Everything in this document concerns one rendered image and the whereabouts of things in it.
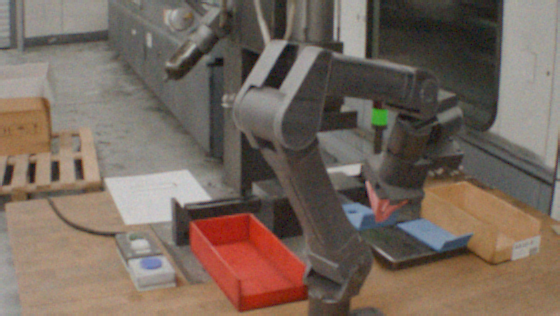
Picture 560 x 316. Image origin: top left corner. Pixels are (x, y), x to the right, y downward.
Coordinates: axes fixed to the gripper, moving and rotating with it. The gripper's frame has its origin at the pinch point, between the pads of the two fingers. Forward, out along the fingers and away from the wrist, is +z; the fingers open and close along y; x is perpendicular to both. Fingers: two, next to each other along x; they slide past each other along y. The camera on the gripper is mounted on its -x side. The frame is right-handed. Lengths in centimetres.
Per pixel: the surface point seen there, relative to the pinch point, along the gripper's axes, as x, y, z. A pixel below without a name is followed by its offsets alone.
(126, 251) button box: 38.5, 14.4, 17.2
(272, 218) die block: 9.7, 17.9, 16.7
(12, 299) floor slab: 67, 124, 168
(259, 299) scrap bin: 21.3, -5.6, 9.4
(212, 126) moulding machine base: -69, 269, 201
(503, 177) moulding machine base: -60, 30, 27
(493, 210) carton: -34.7, 7.1, 12.0
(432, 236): -17.5, 3.9, 12.6
